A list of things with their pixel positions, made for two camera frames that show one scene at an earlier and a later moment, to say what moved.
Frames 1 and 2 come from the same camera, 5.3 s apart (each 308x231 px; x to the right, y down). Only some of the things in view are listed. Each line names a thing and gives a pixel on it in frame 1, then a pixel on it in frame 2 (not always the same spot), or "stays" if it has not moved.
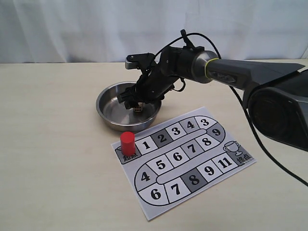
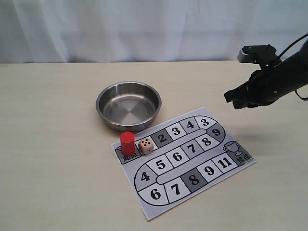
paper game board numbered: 177,159 stays
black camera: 145,61 to 265,55
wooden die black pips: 138,108 to 146,146
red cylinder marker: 128,143 stays
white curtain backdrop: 107,31 stays
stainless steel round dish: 115,115 stays
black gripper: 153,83 to 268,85
